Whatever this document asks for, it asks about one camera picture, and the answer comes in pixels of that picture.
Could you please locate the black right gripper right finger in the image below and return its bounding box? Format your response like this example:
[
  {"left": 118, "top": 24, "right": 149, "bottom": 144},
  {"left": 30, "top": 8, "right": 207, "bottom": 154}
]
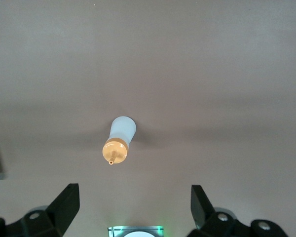
[{"left": 187, "top": 185, "right": 291, "bottom": 237}]

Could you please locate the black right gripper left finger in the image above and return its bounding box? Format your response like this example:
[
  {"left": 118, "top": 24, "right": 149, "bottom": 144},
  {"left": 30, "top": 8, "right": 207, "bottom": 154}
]
[{"left": 0, "top": 183, "right": 80, "bottom": 237}]

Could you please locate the translucent sauce bottle orange cap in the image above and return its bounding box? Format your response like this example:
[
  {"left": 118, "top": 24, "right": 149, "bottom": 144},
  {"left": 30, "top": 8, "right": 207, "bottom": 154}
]
[{"left": 102, "top": 116, "right": 137, "bottom": 166}]

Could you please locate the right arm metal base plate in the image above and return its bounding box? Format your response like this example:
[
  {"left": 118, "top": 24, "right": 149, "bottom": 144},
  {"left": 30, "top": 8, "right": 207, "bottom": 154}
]
[{"left": 107, "top": 225, "right": 165, "bottom": 237}]

